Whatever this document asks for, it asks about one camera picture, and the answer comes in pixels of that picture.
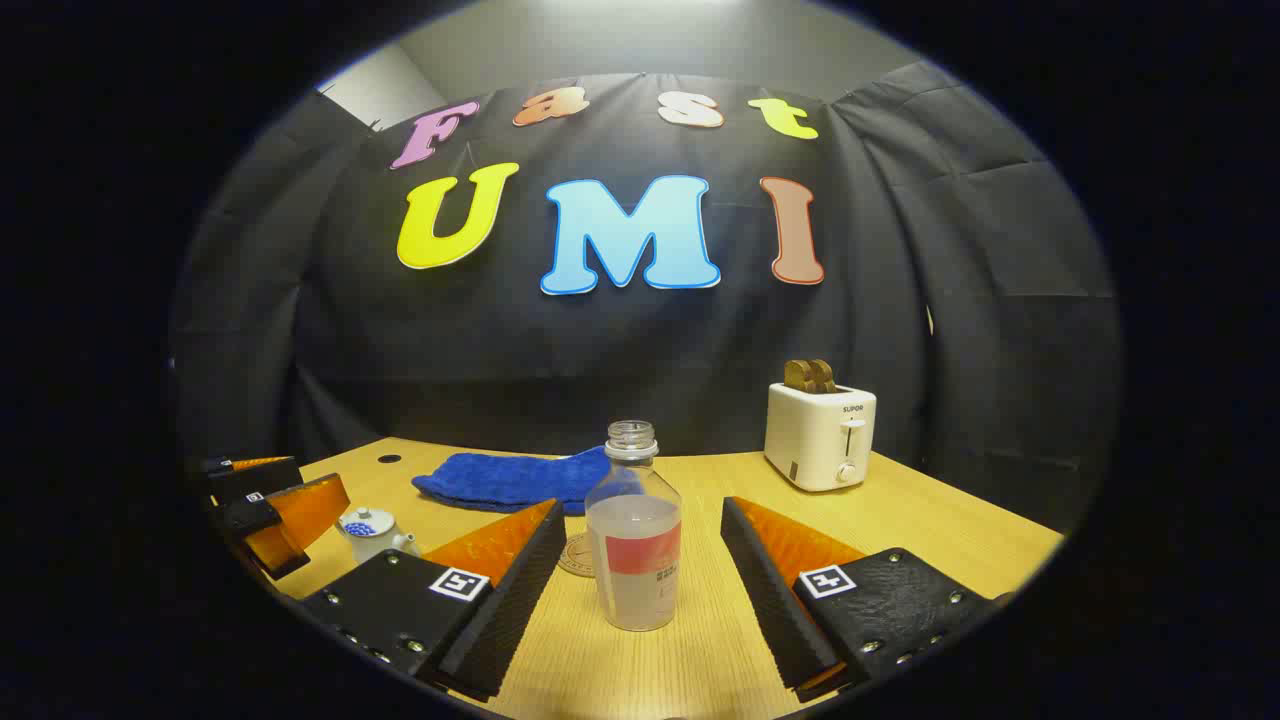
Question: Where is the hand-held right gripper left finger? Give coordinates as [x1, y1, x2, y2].
[300, 498, 568, 701]

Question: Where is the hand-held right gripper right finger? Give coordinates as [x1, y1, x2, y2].
[720, 496, 1001, 703]

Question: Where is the round wooden coaster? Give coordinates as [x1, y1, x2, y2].
[557, 532, 601, 579]

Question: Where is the white blue teacup lid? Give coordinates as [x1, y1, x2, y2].
[338, 507, 398, 541]

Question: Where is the white ceramic teacup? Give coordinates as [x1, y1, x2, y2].
[345, 525, 421, 566]

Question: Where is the clear water bottle red label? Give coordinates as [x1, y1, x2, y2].
[585, 420, 684, 633]

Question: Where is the blue towel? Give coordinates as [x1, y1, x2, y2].
[411, 445, 641, 517]

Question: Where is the white toaster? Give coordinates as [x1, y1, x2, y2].
[764, 382, 878, 493]

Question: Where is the black backdrop cloth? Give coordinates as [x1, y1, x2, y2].
[170, 60, 1126, 536]

